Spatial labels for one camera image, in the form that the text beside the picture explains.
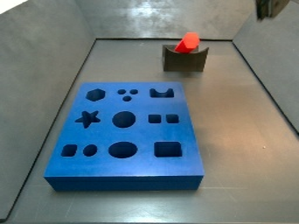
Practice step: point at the black curved cradle stand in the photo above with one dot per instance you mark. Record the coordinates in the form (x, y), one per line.
(183, 62)

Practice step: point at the red hexagonal prism block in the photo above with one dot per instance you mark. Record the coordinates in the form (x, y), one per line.
(189, 43)

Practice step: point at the blue foam shape-sorter board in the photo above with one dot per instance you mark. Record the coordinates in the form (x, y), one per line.
(127, 140)

